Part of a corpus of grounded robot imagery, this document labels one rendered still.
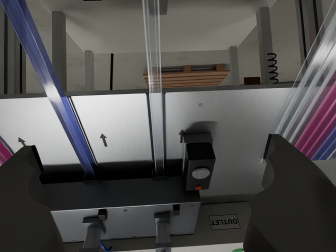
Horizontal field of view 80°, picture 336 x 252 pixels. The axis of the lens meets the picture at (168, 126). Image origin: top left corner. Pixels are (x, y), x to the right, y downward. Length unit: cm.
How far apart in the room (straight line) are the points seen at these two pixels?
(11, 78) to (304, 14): 72
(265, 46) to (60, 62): 63
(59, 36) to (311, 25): 69
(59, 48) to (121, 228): 55
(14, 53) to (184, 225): 52
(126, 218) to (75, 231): 10
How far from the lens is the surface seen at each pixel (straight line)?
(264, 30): 77
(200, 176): 28
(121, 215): 35
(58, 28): 76
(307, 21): 66
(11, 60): 60
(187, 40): 92
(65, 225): 40
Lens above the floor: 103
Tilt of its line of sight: 4 degrees down
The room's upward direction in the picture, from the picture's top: 177 degrees clockwise
